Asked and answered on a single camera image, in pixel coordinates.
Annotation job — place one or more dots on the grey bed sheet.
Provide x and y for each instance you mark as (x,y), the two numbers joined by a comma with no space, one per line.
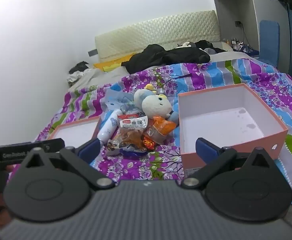
(96,77)

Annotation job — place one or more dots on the row of small bottles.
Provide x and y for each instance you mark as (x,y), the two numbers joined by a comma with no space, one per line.
(234,43)

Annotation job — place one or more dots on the pink box lid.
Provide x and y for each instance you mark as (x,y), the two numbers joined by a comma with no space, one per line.
(76,132)

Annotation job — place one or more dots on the white bottle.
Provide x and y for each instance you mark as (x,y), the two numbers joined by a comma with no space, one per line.
(108,127)

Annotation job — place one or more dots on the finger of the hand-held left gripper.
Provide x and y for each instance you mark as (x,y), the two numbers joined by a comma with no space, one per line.
(51,145)

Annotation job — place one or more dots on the pale blue plastic bag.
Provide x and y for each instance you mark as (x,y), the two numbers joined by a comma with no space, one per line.
(116,95)

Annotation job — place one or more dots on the cream quilted headboard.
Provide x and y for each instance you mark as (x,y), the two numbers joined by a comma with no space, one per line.
(160,30)

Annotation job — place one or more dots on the clear red label snack packet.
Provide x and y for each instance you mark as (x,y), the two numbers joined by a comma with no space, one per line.
(133,122)

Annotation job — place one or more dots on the floral striped blanket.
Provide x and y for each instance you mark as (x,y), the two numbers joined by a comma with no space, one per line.
(210,75)

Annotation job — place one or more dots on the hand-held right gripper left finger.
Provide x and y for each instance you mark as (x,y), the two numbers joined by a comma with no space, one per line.
(89,148)

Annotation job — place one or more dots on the yellow pillow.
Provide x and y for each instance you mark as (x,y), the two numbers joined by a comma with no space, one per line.
(108,63)

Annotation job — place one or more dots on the black clothing pile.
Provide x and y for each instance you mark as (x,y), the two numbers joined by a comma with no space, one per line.
(165,56)

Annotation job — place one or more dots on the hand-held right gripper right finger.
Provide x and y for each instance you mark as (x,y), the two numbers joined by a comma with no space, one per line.
(207,150)

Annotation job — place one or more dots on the blue plush toy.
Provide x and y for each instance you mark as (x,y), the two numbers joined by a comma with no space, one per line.
(142,93)

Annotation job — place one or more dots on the grey wall socket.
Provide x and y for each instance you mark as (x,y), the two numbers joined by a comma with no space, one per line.
(92,53)

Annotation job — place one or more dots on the dark clothing heap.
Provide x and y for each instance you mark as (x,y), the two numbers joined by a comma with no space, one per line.
(79,68)

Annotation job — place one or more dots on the clear brown snack packet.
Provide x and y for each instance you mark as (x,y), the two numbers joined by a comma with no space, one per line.
(128,138)

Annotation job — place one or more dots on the white cabinet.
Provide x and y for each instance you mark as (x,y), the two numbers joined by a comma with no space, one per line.
(235,5)

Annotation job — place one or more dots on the orange snack packet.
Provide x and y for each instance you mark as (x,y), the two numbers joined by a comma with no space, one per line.
(162,128)

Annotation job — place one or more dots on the white plush toy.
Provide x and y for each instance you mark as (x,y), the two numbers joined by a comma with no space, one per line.
(155,106)

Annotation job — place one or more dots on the shiny red candy packet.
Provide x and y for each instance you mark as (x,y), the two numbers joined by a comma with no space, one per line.
(149,143)

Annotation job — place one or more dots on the pink cardboard box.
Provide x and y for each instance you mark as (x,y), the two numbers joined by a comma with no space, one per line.
(223,120)

